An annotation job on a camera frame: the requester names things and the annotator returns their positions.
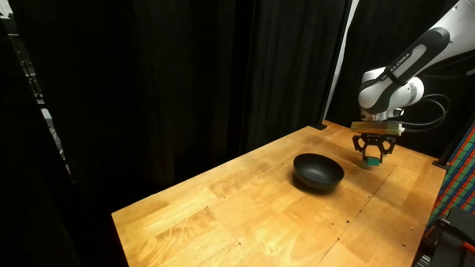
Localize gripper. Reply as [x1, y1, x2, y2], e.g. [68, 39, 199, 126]
[352, 133, 397, 164]

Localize black bowl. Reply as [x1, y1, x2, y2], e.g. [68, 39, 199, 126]
[293, 153, 345, 191]

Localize colourful checkered board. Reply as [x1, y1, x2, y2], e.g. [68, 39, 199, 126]
[427, 122, 475, 227]

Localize black and orange clamp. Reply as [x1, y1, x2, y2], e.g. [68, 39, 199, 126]
[415, 208, 475, 267]

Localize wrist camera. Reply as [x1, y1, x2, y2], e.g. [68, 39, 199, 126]
[350, 121, 405, 136]

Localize black frame post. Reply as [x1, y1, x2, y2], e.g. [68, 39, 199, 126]
[309, 0, 354, 131]
[432, 113, 475, 171]

